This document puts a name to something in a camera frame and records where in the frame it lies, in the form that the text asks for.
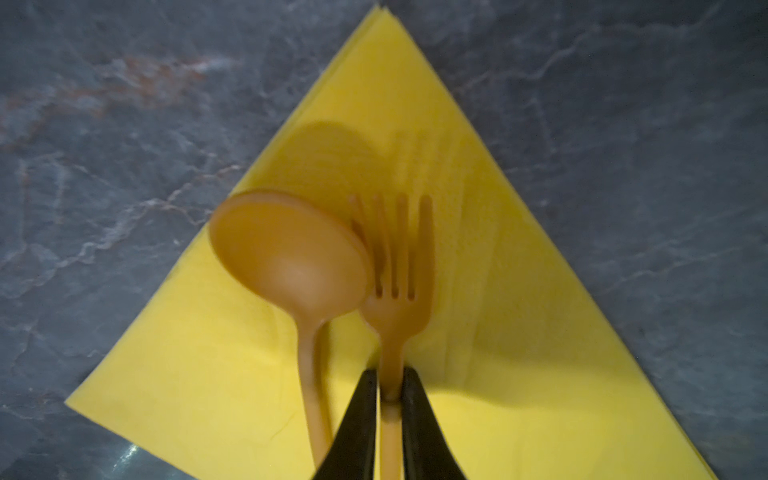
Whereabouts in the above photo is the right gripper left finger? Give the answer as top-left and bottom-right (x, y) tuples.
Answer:
(313, 369), (378, 480)

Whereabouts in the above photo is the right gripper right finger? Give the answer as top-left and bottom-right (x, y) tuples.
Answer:
(401, 366), (466, 480)

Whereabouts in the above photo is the yellow paper napkin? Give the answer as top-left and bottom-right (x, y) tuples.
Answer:
(67, 7), (713, 479)

